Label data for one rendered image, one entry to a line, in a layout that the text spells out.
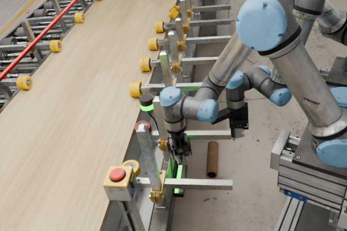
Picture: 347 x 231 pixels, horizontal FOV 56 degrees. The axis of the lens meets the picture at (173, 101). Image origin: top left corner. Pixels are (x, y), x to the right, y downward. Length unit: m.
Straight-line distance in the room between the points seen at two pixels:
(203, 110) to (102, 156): 0.60
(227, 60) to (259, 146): 1.68
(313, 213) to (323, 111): 1.22
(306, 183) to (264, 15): 0.73
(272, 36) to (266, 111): 2.22
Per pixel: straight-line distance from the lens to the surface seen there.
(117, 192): 0.94
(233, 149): 2.64
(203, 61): 1.87
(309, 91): 0.89
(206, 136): 1.53
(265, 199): 2.36
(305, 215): 2.07
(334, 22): 1.53
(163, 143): 1.50
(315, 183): 1.31
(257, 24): 0.79
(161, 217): 1.46
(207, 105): 1.04
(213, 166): 2.42
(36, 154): 1.63
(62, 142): 1.63
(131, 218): 1.07
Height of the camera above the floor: 1.91
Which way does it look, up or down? 37 degrees down
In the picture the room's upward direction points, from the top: 10 degrees counter-clockwise
